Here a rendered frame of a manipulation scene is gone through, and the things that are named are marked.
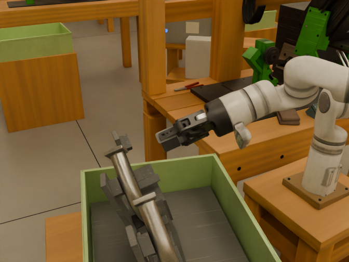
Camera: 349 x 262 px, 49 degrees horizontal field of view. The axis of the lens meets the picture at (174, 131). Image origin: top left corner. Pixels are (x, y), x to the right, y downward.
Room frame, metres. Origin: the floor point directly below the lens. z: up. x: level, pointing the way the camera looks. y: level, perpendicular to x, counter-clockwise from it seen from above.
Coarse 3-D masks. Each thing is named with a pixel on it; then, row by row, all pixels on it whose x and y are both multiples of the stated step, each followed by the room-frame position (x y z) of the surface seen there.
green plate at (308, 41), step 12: (312, 12) 1.70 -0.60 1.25; (324, 12) 1.65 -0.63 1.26; (312, 24) 1.67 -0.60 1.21; (324, 24) 1.62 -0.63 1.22; (300, 36) 1.70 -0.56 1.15; (312, 36) 1.65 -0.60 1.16; (324, 36) 1.64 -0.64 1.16; (300, 48) 1.68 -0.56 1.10; (312, 48) 1.62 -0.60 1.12; (324, 48) 1.65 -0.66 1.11
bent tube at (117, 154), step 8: (104, 152) 0.66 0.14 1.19; (112, 152) 0.66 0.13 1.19; (120, 152) 0.67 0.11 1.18; (112, 160) 0.66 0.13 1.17; (120, 160) 0.66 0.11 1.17; (120, 168) 0.65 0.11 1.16; (128, 168) 0.65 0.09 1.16; (120, 176) 0.64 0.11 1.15; (128, 176) 0.64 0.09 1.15; (120, 184) 0.63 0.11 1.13; (128, 184) 0.62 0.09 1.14; (136, 184) 0.63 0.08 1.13; (128, 192) 0.62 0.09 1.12; (136, 192) 0.62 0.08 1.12; (128, 200) 0.61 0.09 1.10; (136, 208) 0.61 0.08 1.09; (160, 208) 0.76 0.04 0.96
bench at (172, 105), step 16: (272, 64) 2.10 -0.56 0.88; (192, 80) 1.86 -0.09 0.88; (208, 80) 1.86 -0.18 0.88; (144, 96) 1.70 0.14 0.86; (160, 96) 1.65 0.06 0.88; (176, 96) 1.65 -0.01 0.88; (192, 96) 1.65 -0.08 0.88; (144, 112) 1.73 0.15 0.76; (160, 112) 1.55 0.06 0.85; (176, 112) 1.48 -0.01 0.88; (192, 112) 1.48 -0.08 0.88; (144, 128) 1.72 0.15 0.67; (160, 128) 1.68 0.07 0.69; (144, 144) 1.73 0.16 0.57; (160, 144) 1.68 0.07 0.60
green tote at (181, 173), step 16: (160, 160) 0.98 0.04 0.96; (176, 160) 0.99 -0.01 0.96; (192, 160) 1.00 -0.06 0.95; (208, 160) 1.01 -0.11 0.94; (80, 176) 0.90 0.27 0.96; (96, 176) 0.93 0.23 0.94; (112, 176) 0.94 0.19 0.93; (160, 176) 0.97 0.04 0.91; (176, 176) 0.99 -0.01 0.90; (192, 176) 1.00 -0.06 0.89; (208, 176) 1.01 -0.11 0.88; (224, 176) 0.91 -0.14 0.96; (96, 192) 0.93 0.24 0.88; (224, 192) 0.90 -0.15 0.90; (224, 208) 0.89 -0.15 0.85; (240, 208) 0.78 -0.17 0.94; (240, 224) 0.77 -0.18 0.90; (256, 224) 0.70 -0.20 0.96; (240, 240) 0.76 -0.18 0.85; (256, 240) 0.68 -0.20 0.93; (256, 256) 0.67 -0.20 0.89; (272, 256) 0.60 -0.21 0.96
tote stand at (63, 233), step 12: (60, 216) 0.92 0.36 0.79; (72, 216) 0.92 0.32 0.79; (48, 228) 0.87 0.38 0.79; (60, 228) 0.87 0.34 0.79; (72, 228) 0.87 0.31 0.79; (48, 240) 0.82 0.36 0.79; (60, 240) 0.82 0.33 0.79; (72, 240) 0.82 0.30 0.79; (48, 252) 0.78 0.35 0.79; (60, 252) 0.78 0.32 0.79; (72, 252) 0.78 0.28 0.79
